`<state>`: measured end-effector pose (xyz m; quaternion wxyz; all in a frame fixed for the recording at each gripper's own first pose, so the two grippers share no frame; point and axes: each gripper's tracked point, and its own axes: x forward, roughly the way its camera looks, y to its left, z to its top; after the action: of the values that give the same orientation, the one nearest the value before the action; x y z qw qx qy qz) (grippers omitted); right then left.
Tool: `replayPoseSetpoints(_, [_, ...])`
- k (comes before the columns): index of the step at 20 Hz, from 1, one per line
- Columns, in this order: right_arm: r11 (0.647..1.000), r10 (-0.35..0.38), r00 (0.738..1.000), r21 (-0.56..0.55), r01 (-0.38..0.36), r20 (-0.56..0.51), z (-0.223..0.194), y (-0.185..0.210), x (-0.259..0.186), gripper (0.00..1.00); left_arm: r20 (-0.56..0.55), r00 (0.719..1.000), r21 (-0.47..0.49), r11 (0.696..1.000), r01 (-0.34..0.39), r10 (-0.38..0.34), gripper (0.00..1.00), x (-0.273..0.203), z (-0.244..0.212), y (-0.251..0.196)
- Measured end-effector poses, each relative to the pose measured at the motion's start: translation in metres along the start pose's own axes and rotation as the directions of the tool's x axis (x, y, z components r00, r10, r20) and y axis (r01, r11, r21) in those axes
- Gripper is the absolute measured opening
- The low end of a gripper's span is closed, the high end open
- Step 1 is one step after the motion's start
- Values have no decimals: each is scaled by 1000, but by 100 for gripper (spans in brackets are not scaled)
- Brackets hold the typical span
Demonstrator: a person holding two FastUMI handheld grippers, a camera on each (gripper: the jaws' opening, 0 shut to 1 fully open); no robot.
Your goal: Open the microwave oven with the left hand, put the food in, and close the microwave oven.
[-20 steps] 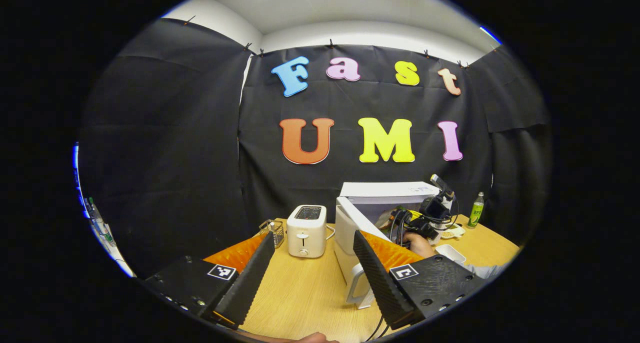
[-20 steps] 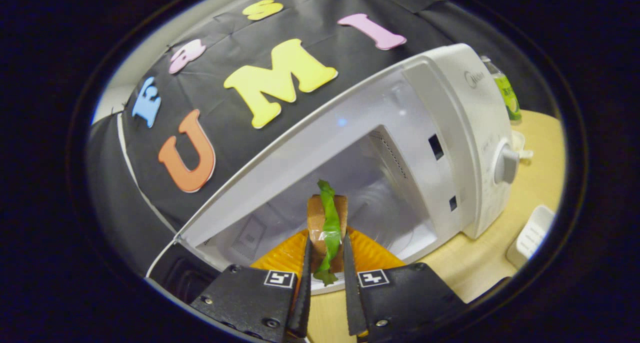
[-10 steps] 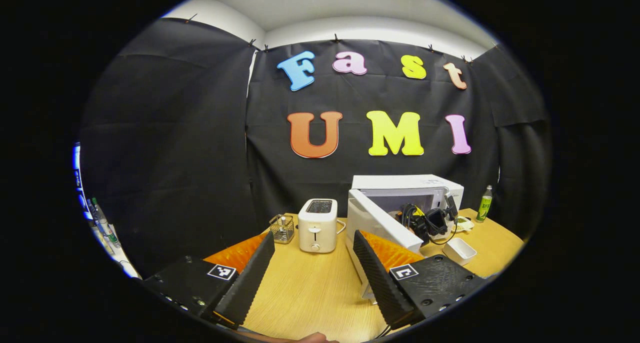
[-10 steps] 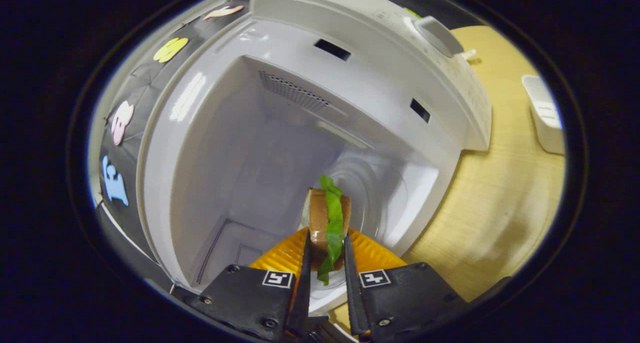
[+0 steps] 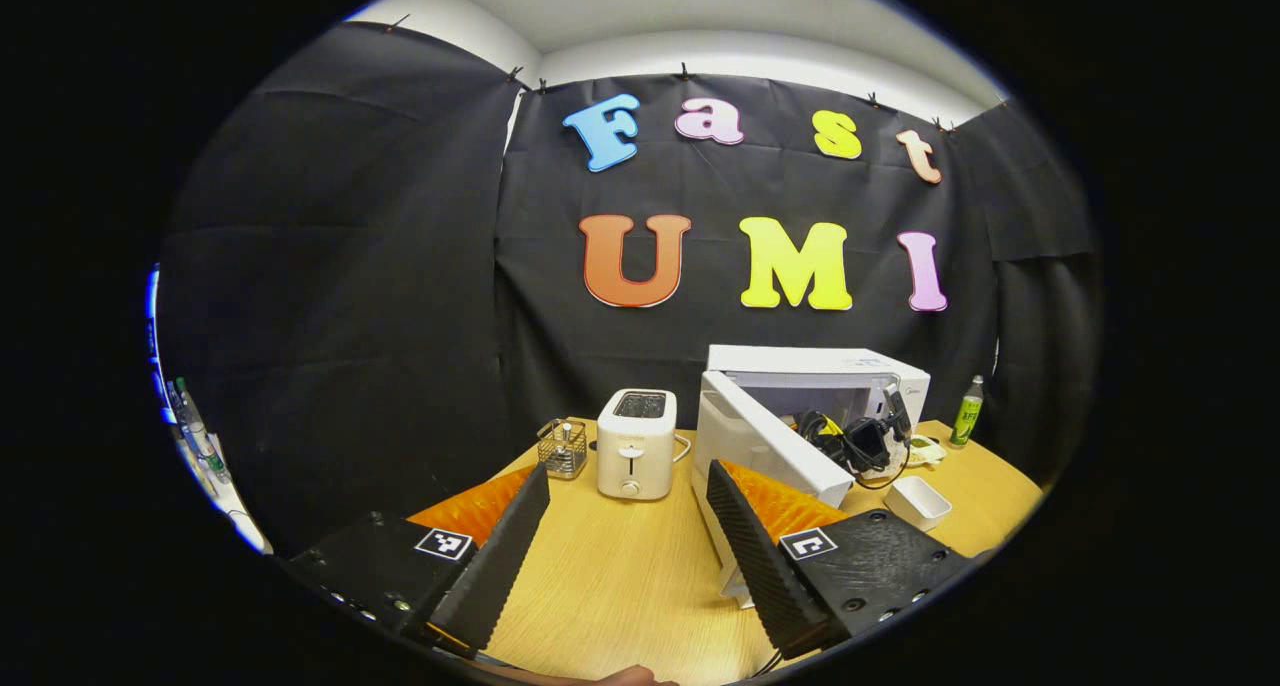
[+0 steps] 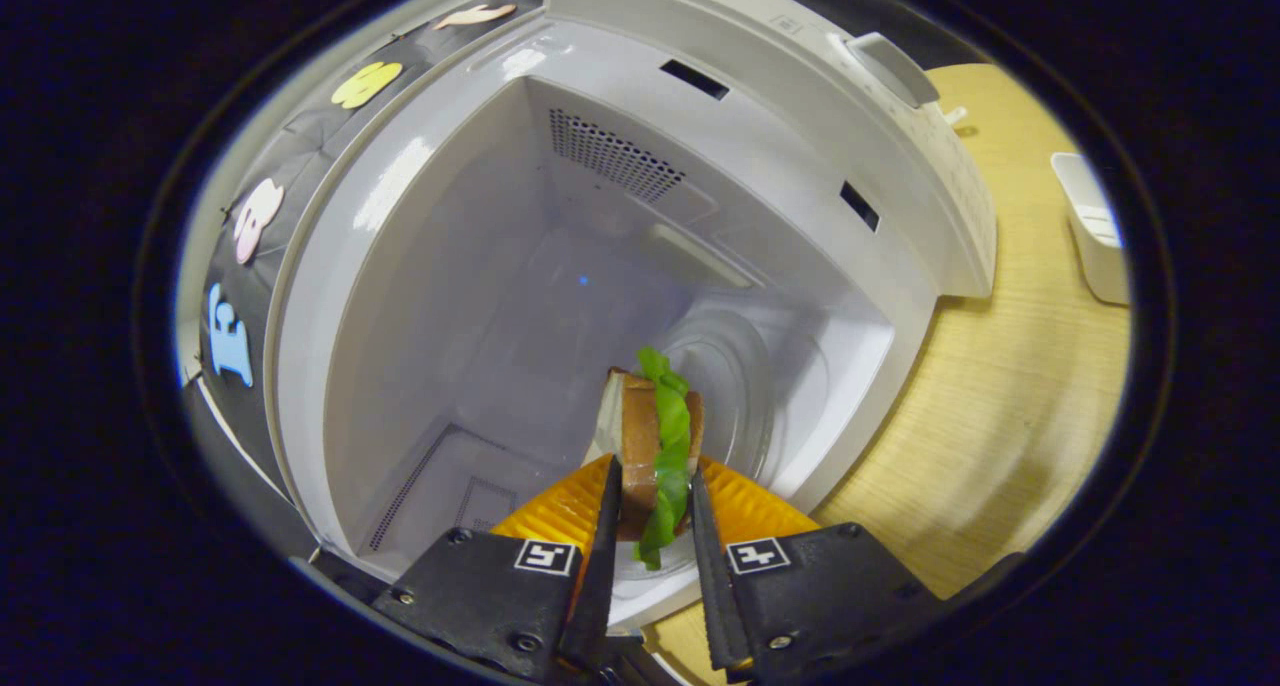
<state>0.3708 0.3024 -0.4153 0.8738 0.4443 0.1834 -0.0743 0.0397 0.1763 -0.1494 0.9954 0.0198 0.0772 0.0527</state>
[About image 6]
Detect white microwave oven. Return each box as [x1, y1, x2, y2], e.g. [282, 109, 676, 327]
[265, 0, 1000, 633]

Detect white rectangular tray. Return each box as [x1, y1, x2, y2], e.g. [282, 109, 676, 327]
[1049, 151, 1134, 307]

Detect bread and lettuce sandwich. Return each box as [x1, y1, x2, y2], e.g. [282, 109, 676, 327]
[597, 345, 707, 573]

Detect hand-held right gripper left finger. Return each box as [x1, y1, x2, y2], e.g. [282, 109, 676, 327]
[372, 453, 626, 686]

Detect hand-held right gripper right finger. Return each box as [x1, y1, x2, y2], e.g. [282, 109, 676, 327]
[688, 456, 948, 684]

